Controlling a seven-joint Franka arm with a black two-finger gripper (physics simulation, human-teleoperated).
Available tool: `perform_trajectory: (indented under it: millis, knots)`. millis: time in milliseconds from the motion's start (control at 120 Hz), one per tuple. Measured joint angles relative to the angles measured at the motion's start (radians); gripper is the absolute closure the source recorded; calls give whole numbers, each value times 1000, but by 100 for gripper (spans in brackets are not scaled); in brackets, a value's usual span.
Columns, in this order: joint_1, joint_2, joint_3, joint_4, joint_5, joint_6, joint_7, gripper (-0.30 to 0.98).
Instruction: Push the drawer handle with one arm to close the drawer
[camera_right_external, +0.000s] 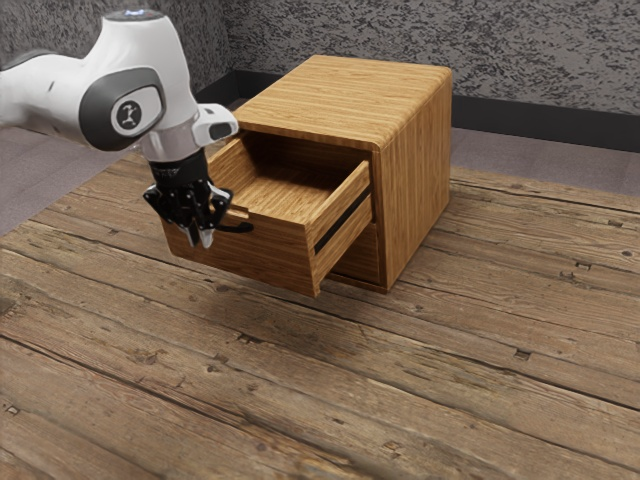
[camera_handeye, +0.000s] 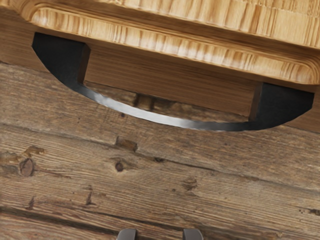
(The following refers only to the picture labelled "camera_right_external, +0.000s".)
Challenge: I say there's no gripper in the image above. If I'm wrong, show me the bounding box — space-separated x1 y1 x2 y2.
142 150 235 250

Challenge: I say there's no open wooden drawer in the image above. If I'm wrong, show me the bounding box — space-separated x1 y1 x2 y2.
160 133 375 299

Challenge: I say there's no wooden cabinet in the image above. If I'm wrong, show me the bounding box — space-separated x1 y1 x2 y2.
232 53 454 295

